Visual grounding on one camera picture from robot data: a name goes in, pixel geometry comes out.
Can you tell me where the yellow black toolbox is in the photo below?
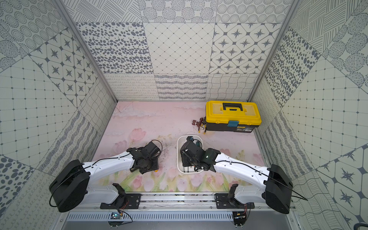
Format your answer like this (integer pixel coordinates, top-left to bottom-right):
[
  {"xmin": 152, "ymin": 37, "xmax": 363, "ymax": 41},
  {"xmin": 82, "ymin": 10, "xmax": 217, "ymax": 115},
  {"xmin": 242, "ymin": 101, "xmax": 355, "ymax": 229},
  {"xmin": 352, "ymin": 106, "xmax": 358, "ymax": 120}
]
[{"xmin": 204, "ymin": 101, "xmax": 262, "ymax": 133}]

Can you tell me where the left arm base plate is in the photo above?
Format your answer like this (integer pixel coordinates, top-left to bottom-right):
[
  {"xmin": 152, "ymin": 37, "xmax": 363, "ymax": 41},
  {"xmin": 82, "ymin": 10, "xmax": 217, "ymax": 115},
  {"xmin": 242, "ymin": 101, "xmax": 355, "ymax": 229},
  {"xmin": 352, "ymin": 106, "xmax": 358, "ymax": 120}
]
[{"xmin": 100, "ymin": 183, "xmax": 142, "ymax": 210}]

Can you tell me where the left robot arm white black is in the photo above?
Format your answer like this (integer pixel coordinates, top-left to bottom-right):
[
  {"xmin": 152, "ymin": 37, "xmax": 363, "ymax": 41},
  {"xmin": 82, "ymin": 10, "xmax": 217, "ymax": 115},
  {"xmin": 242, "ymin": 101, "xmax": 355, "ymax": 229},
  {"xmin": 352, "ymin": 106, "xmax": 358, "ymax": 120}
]
[{"xmin": 49, "ymin": 140, "xmax": 163, "ymax": 213}]

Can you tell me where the aluminium mounting rail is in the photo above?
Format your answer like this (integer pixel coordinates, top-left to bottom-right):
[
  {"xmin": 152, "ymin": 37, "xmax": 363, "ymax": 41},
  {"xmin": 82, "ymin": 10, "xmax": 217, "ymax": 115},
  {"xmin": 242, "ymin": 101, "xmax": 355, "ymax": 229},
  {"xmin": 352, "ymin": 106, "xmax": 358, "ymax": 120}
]
[{"xmin": 52, "ymin": 186, "xmax": 292, "ymax": 214}]

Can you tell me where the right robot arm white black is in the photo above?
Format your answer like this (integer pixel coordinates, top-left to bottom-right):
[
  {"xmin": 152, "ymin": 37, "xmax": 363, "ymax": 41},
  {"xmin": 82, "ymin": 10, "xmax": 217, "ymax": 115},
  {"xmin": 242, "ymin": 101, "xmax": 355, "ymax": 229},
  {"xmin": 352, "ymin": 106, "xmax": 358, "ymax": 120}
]
[{"xmin": 177, "ymin": 136, "xmax": 293, "ymax": 214}]

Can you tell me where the dark red metal fitting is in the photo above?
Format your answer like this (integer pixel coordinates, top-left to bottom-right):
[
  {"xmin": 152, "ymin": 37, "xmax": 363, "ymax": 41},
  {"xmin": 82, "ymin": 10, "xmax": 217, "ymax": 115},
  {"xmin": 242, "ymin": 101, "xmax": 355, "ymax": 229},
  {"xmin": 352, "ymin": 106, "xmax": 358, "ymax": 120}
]
[{"xmin": 192, "ymin": 117, "xmax": 204, "ymax": 129}]

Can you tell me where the white plastic storage box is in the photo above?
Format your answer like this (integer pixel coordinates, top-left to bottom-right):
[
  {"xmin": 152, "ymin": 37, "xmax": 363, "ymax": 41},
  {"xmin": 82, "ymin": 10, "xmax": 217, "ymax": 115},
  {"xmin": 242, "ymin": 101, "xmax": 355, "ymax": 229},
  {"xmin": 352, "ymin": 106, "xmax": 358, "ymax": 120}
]
[{"xmin": 177, "ymin": 135, "xmax": 203, "ymax": 174}]

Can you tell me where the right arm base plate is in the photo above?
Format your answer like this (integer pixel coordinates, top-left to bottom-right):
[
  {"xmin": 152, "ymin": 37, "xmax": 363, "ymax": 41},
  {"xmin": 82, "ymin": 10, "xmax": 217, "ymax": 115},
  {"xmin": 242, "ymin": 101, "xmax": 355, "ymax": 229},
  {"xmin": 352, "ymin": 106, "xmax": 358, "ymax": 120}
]
[{"xmin": 214, "ymin": 184, "xmax": 255, "ymax": 209}]

